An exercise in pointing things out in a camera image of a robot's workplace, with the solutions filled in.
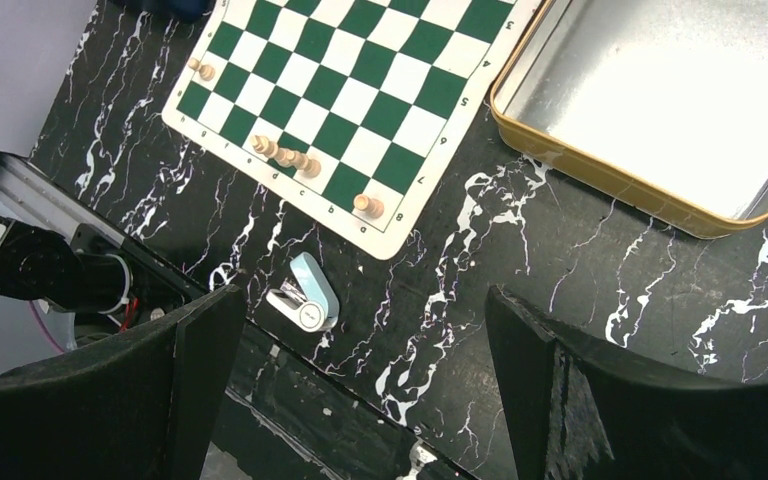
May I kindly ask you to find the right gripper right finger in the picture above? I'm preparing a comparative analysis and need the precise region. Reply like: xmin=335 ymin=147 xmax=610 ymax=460
xmin=486 ymin=286 xmax=768 ymax=479

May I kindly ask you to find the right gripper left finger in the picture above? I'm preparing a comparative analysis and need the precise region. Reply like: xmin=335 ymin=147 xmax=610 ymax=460
xmin=0 ymin=285 xmax=246 ymax=479

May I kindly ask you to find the light wooden pawn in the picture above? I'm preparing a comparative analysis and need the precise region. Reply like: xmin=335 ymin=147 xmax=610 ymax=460
xmin=187 ymin=58 xmax=215 ymax=81

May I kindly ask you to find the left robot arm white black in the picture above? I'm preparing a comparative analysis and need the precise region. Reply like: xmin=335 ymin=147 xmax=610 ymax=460
xmin=0 ymin=216 xmax=133 ymax=314

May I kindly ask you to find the green white chess board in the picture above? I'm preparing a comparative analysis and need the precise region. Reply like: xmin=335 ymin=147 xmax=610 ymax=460
xmin=162 ymin=0 xmax=537 ymax=260

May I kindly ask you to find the light blue white stapler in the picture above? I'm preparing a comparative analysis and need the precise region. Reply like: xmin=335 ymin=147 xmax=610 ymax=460
xmin=266 ymin=252 xmax=340 ymax=333

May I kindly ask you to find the light wooden corner piece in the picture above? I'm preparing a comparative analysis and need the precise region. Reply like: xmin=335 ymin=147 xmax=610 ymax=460
xmin=353 ymin=194 xmax=384 ymax=219

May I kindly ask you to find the light wooden king piece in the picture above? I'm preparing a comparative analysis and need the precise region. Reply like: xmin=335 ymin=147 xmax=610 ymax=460
xmin=249 ymin=135 xmax=293 ymax=168

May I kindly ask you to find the light wooden bishop piece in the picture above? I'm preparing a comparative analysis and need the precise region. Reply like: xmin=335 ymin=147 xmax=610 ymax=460
xmin=288 ymin=150 xmax=321 ymax=178

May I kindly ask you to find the gold rimmed metal tin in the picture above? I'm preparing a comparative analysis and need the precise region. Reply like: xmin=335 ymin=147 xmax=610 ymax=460
xmin=490 ymin=1 xmax=768 ymax=239

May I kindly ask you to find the dark blue tray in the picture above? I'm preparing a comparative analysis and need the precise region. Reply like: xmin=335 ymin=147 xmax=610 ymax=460
xmin=110 ymin=0 xmax=215 ymax=24

